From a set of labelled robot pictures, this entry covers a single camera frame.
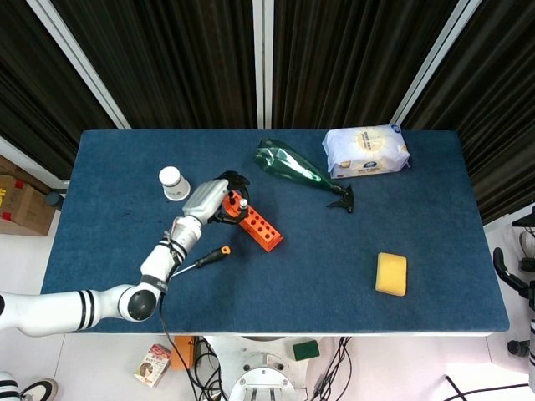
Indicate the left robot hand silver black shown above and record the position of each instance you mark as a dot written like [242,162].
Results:
[205,200]

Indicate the black orange flathead screwdriver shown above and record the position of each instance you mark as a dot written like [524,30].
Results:
[213,256]

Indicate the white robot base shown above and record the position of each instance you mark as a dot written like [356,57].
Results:
[259,359]

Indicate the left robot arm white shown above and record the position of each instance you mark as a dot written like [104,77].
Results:
[159,263]

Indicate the orange test tube rack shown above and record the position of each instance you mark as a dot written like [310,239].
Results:
[256,231]

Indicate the white round bottle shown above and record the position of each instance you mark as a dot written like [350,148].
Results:
[171,177]

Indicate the green spray bottle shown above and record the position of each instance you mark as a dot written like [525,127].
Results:
[284,160]

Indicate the dark curtain panel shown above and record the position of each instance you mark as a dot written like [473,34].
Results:
[33,83]
[167,62]
[355,62]
[501,104]

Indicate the blue table cloth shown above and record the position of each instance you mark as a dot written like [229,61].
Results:
[334,271]

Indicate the grey round table foot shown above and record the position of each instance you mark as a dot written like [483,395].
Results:
[55,199]

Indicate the small orange box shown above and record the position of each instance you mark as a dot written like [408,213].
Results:
[183,355]

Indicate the white tissue pack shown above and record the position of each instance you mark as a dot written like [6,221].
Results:
[368,152]

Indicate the printed snack box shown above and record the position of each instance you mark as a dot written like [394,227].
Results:
[151,367]

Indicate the brown cardboard box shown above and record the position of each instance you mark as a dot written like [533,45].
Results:
[25,204]

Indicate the green sponge block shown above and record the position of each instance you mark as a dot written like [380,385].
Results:
[306,351]

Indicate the yellow sponge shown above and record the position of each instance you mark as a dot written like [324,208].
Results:
[390,273]

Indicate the black white shoe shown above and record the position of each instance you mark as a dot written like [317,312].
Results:
[42,390]

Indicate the black equipment stand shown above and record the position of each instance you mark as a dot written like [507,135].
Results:
[527,217]

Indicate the black caster wheel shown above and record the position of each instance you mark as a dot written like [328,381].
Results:
[518,348]

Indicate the white frame post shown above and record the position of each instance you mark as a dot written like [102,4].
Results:
[441,50]
[263,62]
[74,52]

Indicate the white frame base bar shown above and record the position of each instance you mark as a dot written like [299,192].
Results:
[33,160]

